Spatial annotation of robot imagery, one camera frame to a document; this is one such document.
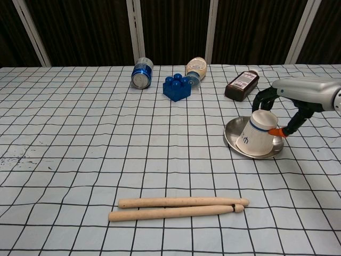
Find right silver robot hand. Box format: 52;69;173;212
252;78;341;139

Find white paper cup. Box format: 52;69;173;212
236;110;279;157

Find round metal plate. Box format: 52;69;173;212
223;116;285;159

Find brown medicine bottle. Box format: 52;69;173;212
224;69;261;102

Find beige squeeze sauce bottle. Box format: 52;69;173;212
185;56;208;88

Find blue building block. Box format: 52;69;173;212
163;74;193;102

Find blue soda can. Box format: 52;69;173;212
131;57;154;89

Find wooden drumstick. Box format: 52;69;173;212
108;204;243;222
118;197;250;209

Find light blue checkered tablecloth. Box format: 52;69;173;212
0;63;341;256

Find white metal frame post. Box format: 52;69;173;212
204;0;220;65
286;0;323;65
126;0;147;66
12;0;52;67

